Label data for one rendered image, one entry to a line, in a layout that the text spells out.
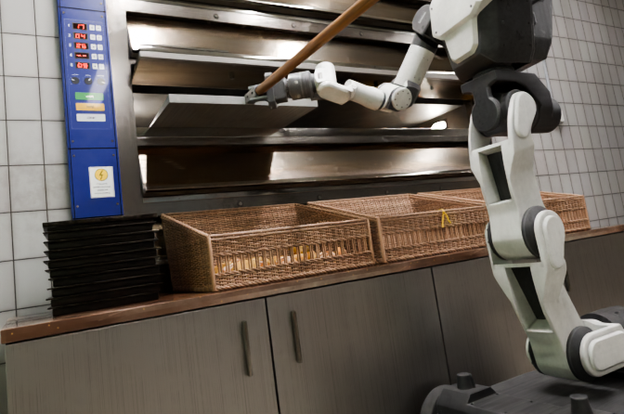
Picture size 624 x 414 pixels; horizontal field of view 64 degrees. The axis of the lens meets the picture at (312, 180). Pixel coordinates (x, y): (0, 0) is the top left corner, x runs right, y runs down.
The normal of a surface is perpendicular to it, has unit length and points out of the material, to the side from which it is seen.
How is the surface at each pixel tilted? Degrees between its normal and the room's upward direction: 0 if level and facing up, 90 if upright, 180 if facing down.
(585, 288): 90
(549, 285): 115
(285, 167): 70
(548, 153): 90
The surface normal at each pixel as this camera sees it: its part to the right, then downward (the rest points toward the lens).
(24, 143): 0.48, -0.19
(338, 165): 0.41, -0.51
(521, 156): 0.58, 0.22
